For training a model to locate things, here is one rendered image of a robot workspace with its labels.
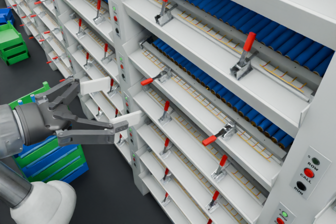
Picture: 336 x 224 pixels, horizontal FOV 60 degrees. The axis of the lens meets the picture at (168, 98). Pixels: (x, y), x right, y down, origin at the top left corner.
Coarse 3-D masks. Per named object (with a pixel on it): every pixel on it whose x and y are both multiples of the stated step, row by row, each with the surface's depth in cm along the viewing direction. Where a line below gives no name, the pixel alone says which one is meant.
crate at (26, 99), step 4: (44, 84) 144; (40, 88) 145; (44, 88) 147; (48, 88) 147; (32, 92) 143; (36, 92) 145; (40, 92) 146; (24, 96) 141; (28, 96) 142; (16, 100) 139; (24, 100) 142; (28, 100) 144; (8, 104) 137; (12, 104) 138; (16, 104) 140; (12, 108) 139; (68, 108) 138
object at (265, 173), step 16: (144, 32) 96; (128, 48) 96; (144, 64) 93; (176, 80) 86; (176, 96) 82; (192, 96) 81; (192, 112) 78; (208, 112) 77; (208, 128) 74; (256, 128) 70; (224, 144) 70; (240, 144) 69; (240, 160) 68; (256, 160) 66; (272, 160) 65; (256, 176) 66; (272, 176) 63
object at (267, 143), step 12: (144, 48) 96; (168, 60) 88; (180, 72) 84; (192, 84) 80; (204, 96) 78; (228, 108) 73; (240, 120) 70; (252, 132) 68; (264, 144) 65; (264, 156) 65; (276, 156) 64
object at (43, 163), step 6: (72, 144) 153; (78, 144) 156; (60, 150) 148; (66, 150) 152; (12, 156) 144; (48, 156) 144; (54, 156) 147; (36, 162) 147; (42, 162) 144; (48, 162) 147; (24, 168) 137; (30, 168) 140; (36, 168) 143; (24, 174) 142; (30, 174) 142
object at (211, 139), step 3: (225, 129) 69; (219, 132) 69; (222, 132) 69; (225, 132) 70; (213, 135) 68; (216, 135) 69; (219, 135) 69; (207, 138) 68; (210, 138) 68; (213, 138) 68; (204, 141) 67; (207, 141) 67; (210, 141) 67; (204, 144) 67; (207, 144) 67
